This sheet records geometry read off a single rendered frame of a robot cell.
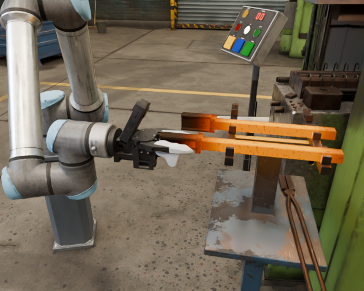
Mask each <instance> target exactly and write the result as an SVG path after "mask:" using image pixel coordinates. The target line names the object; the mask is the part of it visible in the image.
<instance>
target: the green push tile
mask: <svg viewBox="0 0 364 291"><path fill-rule="evenodd" d="M254 46H255V43H251V42H247V43H246V44H245V46H244V48H243V49H242V51H241V53H240V54H241V55H244V56H246V57H249V55H250V53H251V52H252V50H253V48H254Z"/></svg>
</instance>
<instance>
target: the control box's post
mask: <svg viewBox="0 0 364 291"><path fill-rule="evenodd" d="M259 69H260V68H259V67H257V66H255V65H253V67H252V78H251V79H252V80H251V91H250V102H249V108H248V117H254V113H255V103H256V97H257V87H258V79H259ZM246 136H252V133H248V132H246ZM249 158H250V155H248V154H244V159H249ZM248 164H249V160H243V169H242V171H248Z"/></svg>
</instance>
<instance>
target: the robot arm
mask: <svg viewBox="0 0 364 291"><path fill-rule="evenodd" d="M90 19H91V10H90V5H89V1H88V0H4V2H3V4H2V7H1V10H0V23H1V26H2V27H3V28H4V29H6V57H7V78H8V117H9V156H10V157H9V167H8V166H6V167H5V168H3V170H2V176H1V178H2V186H3V189H4V191H5V193H6V195H7V197H8V198H10V199H12V200H17V199H27V198H32V197H41V196H50V195H62V194H65V195H66V196H67V197H68V198H69V199H72V200H80V199H85V198H87V197H89V196H91V195H92V194H93V193H94V192H95V191H96V189H97V186H98V183H97V179H98V176H97V174H96V169H95V161H94V157H99V158H108V159H110V158H112V157H113V158H114V162H118V163H119V162H120V160H122V159H123V160H129V161H133V168H136V169H146V170H154V167H156V165H157V158H158V157H164V158H165V159H166V161H167V163H168V165H169V166H171V167H175V166H176V165H177V161H178V158H179V155H180V154H188V153H193V149H191V148H190V147H189V146H187V145H184V144H177V143H170V142H168V141H165V140H159V136H160V134H161V132H162V131H163V132H176V133H186V132H183V131H179V130H175V129H169V128H144V129H140V130H138V129H137V128H138V127H139V125H140V123H141V121H142V119H143V118H144V117H145V115H146V114H147V113H148V110H149V106H150V104H151V103H150V102H148V101H146V100H145V99H143V98H142V99H141V100H140V101H137V102H136V103H135V105H134V107H133V109H132V111H133V112H132V114H131V116H130V118H129V120H128V122H127V124H126V126H125V128H124V130H123V131H122V130H121V128H117V127H116V126H115V124H109V123H107V122H108V120H109V109H108V100H107V94H106V93H102V92H101V90H100V89H99V88H98V87H97V83H96V76H95V69H94V62H93V57H92V50H91V43H90V36H89V31H88V25H87V23H88V20H90ZM45 21H52V22H53V25H54V27H55V31H56V34H57V38H58V42H59V44H60V49H61V52H62V57H63V59H64V64H65V67H66V71H67V74H68V78H69V82H70V86H71V89H72V93H71V95H69V96H65V93H64V92H63V91H59V90H53V91H46V92H42V93H40V80H39V60H38V39H37V33H38V32H39V31H40V30H41V28H42V22H45ZM188 134H189V133H188ZM44 155H58V159H59V162H49V163H45V157H44ZM139 166H148V167H149V168H146V167H139Z"/></svg>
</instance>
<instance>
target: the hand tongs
mask: <svg viewBox="0 0 364 291"><path fill-rule="evenodd" d="M278 181H279V184H280V188H281V191H284V195H285V196H286V197H287V211H288V216H289V221H290V224H291V228H292V232H293V235H294V239H295V244H296V248H297V251H298V255H299V259H300V263H301V266H302V270H303V275H304V279H305V282H306V286H307V290H308V291H313V288H312V285H311V282H310V277H309V274H308V271H307V267H306V263H305V260H304V256H303V252H302V248H301V246H300V241H299V237H298V234H297V231H296V227H295V223H294V219H293V216H292V211H291V201H292V202H293V204H294V206H295V208H296V210H297V212H298V215H299V219H300V222H301V225H302V229H303V232H304V236H305V238H306V241H307V245H308V248H309V251H310V255H311V258H312V261H313V265H314V268H315V272H316V274H317V278H318V282H319V284H320V288H321V291H327V290H326V287H325V283H324V280H323V277H322V274H321V271H320V267H319V265H318V262H317V258H316V256H315V252H314V249H313V246H312V243H311V240H310V236H309V233H308V231H307V227H306V224H305V222H304V219H303V215H302V212H301V210H300V207H299V205H298V203H297V202H296V200H295V198H294V194H295V192H294V191H295V187H294V184H293V182H292V178H291V175H285V177H284V175H283V174H279V178H278Z"/></svg>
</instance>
